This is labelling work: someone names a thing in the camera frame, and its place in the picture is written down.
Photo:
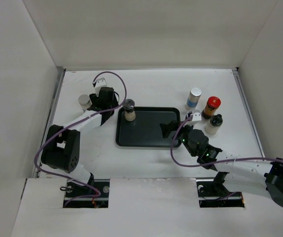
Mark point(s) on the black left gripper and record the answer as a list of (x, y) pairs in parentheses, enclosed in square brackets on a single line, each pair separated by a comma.
[(94, 98)]

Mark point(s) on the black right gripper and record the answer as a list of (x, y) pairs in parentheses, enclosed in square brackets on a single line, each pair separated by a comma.
[(167, 128)]

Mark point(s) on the clear lid pepper grinder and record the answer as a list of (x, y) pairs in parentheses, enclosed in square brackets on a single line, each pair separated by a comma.
[(129, 110)]

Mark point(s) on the silver lid white shaker bottle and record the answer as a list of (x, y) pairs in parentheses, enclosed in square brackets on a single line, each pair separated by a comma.
[(84, 101)]

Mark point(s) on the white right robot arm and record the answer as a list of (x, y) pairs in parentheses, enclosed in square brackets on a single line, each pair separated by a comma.
[(258, 176)]

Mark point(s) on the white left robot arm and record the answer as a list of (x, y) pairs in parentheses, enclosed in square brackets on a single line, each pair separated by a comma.
[(63, 152)]

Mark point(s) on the black rectangular tray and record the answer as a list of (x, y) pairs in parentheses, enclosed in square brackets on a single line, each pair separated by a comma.
[(145, 130)]

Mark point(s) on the small white red label jar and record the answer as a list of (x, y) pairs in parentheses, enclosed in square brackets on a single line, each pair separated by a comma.
[(189, 116)]

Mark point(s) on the silver lid blue label bottle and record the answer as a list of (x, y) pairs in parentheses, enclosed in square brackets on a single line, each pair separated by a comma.
[(193, 98)]

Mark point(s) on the black cap white bottle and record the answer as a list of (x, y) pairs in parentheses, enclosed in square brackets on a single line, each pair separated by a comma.
[(214, 124)]

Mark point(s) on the red lid orange sauce jar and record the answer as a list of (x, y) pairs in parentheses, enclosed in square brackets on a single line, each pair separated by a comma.
[(213, 103)]

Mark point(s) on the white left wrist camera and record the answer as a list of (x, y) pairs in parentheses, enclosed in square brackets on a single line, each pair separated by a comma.
[(98, 84)]

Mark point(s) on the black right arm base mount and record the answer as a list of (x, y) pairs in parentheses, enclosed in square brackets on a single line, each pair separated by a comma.
[(213, 194)]

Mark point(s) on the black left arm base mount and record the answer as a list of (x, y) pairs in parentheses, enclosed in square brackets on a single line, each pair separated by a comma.
[(78, 196)]

